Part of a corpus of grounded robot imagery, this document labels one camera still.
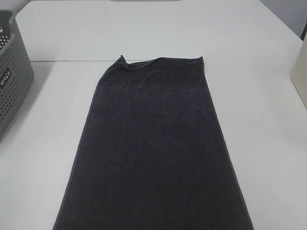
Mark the dark navy towel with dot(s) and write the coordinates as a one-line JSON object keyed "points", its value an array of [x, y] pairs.
{"points": [[152, 155]]}

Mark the grey perforated plastic basket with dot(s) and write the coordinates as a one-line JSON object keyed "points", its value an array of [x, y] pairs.
{"points": [[16, 72]]}

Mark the cream fabric storage bin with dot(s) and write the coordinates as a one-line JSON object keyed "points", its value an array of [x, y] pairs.
{"points": [[299, 73]]}

